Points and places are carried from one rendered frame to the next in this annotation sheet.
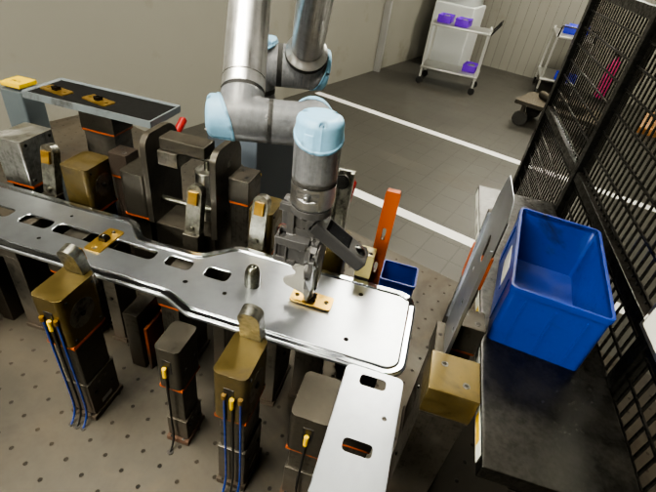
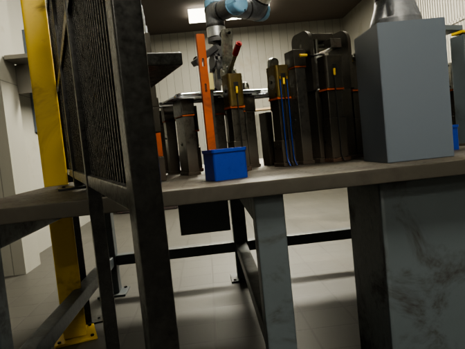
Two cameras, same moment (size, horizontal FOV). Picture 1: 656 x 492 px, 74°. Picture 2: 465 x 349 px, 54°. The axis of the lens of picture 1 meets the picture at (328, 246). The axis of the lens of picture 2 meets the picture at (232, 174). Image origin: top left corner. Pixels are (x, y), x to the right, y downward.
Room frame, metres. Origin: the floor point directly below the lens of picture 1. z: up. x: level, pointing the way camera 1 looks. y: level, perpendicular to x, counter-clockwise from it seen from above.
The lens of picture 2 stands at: (2.20, -0.93, 0.80)
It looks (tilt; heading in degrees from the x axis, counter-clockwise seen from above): 4 degrees down; 148
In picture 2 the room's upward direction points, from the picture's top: 6 degrees counter-clockwise
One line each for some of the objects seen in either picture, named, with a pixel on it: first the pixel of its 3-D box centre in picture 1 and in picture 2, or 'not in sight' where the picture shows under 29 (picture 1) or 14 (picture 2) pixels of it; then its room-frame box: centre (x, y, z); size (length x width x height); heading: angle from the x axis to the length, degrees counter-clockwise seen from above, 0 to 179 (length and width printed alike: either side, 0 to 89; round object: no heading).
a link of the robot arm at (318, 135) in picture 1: (317, 147); (214, 13); (0.64, 0.04, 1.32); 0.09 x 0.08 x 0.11; 10
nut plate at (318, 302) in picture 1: (311, 297); not in sight; (0.64, 0.02, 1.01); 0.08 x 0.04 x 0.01; 80
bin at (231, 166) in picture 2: (395, 283); (225, 163); (1.04, -0.23, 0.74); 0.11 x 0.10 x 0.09; 80
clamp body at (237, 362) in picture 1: (236, 424); not in sight; (0.43, 0.11, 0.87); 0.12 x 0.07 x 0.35; 170
